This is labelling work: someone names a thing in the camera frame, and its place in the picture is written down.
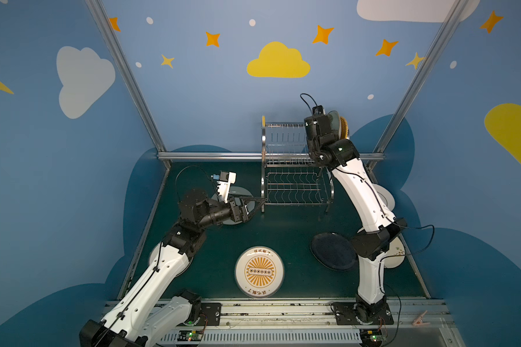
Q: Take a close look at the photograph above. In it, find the grey-green plain plate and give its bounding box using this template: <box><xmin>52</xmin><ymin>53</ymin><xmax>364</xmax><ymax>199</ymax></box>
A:
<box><xmin>211</xmin><ymin>185</ymin><xmax>256</xmax><ymax>226</ymax></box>

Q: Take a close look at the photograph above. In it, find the orange woven round plate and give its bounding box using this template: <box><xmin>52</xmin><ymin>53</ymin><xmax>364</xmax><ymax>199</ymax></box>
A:
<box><xmin>340</xmin><ymin>117</ymin><xmax>350</xmax><ymax>139</ymax></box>

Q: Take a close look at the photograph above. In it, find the white plate orange sunburst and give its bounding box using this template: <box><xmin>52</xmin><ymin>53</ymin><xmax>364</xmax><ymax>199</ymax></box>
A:
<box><xmin>234</xmin><ymin>246</ymin><xmax>285</xmax><ymax>299</ymax></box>

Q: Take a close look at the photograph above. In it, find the pale green flower plate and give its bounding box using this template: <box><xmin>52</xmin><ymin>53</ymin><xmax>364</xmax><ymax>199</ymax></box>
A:
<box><xmin>327</xmin><ymin>110</ymin><xmax>342</xmax><ymax>140</ymax></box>

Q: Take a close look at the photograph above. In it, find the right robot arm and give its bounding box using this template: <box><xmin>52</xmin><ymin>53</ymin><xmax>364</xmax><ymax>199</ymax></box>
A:
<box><xmin>303</xmin><ymin>112</ymin><xmax>407</xmax><ymax>325</ymax></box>

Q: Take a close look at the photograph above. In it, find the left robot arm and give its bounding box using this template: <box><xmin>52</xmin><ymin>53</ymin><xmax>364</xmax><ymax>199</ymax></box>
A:
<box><xmin>79</xmin><ymin>189</ymin><xmax>265</xmax><ymax>346</ymax></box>

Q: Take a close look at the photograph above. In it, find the chrome two-tier dish rack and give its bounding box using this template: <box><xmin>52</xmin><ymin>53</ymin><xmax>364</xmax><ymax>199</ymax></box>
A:
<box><xmin>260</xmin><ymin>117</ymin><xmax>335</xmax><ymax>215</ymax></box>

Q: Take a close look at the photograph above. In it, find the dark blue round plate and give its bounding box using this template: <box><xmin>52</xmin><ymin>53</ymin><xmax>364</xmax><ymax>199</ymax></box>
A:
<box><xmin>310</xmin><ymin>233</ymin><xmax>357</xmax><ymax>272</ymax></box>

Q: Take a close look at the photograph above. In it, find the white sunburst plate at left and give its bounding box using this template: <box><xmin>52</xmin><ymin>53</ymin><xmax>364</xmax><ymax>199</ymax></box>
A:
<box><xmin>148</xmin><ymin>242</ymin><xmax>194</xmax><ymax>278</ymax></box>

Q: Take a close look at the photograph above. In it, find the left green circuit board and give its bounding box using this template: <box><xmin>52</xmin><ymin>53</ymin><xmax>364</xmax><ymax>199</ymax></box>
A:
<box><xmin>177</xmin><ymin>331</ymin><xmax>203</xmax><ymax>343</ymax></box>

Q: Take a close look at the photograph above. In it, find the green circuit board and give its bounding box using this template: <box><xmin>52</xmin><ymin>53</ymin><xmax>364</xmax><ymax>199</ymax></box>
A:
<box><xmin>177</xmin><ymin>331</ymin><xmax>203</xmax><ymax>343</ymax></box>
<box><xmin>359</xmin><ymin>330</ymin><xmax>385</xmax><ymax>347</ymax></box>

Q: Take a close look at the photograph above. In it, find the cream floral plate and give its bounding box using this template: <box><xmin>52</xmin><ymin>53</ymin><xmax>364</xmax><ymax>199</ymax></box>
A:
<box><xmin>352</xmin><ymin>224</ymin><xmax>407</xmax><ymax>269</ymax></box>

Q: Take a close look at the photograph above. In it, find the right green circuit board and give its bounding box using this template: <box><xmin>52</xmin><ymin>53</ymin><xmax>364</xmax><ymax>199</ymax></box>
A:
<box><xmin>359</xmin><ymin>330</ymin><xmax>385</xmax><ymax>347</ymax></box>

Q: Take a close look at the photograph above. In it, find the pink clothes peg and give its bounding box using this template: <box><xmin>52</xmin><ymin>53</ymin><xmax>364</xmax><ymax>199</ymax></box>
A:
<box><xmin>412</xmin><ymin>310</ymin><xmax>431</xmax><ymax>328</ymax></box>

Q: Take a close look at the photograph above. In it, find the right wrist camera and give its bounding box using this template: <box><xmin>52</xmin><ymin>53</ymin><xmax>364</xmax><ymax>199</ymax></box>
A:
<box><xmin>312</xmin><ymin>105</ymin><xmax>326</xmax><ymax>116</ymax></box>

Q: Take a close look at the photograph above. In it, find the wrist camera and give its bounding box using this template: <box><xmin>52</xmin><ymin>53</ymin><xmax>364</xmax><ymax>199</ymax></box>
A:
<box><xmin>212</xmin><ymin>171</ymin><xmax>237</xmax><ymax>203</ymax></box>
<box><xmin>312</xmin><ymin>105</ymin><xmax>326</xmax><ymax>116</ymax></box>

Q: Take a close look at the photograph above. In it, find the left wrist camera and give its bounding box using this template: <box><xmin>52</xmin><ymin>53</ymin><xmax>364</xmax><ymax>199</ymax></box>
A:
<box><xmin>212</xmin><ymin>171</ymin><xmax>237</xmax><ymax>203</ymax></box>

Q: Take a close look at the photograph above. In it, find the aluminium frame back bar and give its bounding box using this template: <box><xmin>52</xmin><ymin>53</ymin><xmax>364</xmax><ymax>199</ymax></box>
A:
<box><xmin>157</xmin><ymin>150</ymin><xmax>386</xmax><ymax>163</ymax></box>

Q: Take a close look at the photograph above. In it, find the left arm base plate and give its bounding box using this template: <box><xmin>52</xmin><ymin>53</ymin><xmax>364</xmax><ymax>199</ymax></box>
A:
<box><xmin>185</xmin><ymin>302</ymin><xmax>221</xmax><ymax>327</ymax></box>

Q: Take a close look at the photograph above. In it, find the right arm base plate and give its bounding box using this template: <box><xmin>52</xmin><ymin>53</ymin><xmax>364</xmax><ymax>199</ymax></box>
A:
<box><xmin>330</xmin><ymin>299</ymin><xmax>395</xmax><ymax>325</ymax></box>

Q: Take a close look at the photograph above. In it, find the left aluminium frame post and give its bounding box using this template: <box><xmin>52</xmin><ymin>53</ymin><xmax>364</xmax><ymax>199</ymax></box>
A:
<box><xmin>85</xmin><ymin>0</ymin><xmax>172</xmax><ymax>170</ymax></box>

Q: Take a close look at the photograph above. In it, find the aluminium frame post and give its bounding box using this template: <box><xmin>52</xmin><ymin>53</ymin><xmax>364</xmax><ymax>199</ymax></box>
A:
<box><xmin>85</xmin><ymin>0</ymin><xmax>172</xmax><ymax>170</ymax></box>
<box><xmin>367</xmin><ymin>0</ymin><xmax>471</xmax><ymax>174</ymax></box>

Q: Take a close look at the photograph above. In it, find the right aluminium frame post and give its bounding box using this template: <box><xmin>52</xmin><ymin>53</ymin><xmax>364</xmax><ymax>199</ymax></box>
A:
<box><xmin>367</xmin><ymin>0</ymin><xmax>471</xmax><ymax>174</ymax></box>

